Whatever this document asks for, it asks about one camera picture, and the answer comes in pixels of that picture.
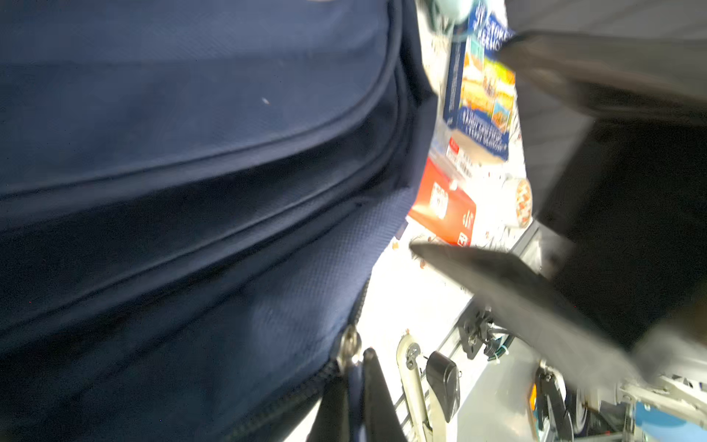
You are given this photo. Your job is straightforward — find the navy blue student backpack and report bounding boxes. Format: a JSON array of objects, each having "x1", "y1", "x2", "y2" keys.
[{"x1": 1, "y1": 1, "x2": 437, "y2": 441}]

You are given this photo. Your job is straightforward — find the red card box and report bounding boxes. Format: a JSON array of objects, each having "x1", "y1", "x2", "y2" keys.
[{"x1": 409, "y1": 158, "x2": 476, "y2": 247}]

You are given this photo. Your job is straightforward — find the black handled metal tool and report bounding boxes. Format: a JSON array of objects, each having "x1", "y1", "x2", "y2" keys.
[{"x1": 395, "y1": 333, "x2": 460, "y2": 441}]

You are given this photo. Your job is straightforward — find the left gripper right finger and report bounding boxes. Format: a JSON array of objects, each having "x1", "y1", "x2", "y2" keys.
[{"x1": 363, "y1": 348, "x2": 407, "y2": 442}]

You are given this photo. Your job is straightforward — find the blue treehouse storybook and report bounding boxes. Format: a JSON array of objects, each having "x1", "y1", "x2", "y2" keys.
[{"x1": 443, "y1": 1, "x2": 517, "y2": 164}]

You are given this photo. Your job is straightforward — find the light blue pencil pouch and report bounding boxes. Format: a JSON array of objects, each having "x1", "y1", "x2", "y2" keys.
[{"x1": 432, "y1": 0, "x2": 475, "y2": 25}]

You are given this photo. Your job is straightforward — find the clear pen box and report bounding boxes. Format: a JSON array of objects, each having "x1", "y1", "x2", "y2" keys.
[{"x1": 430, "y1": 137, "x2": 484, "y2": 180}]

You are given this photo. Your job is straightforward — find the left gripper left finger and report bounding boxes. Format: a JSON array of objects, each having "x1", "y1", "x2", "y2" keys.
[{"x1": 307, "y1": 378, "x2": 350, "y2": 442}]

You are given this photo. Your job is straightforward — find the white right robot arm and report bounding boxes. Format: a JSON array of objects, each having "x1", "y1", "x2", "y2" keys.
[{"x1": 411, "y1": 31, "x2": 706, "y2": 388}]

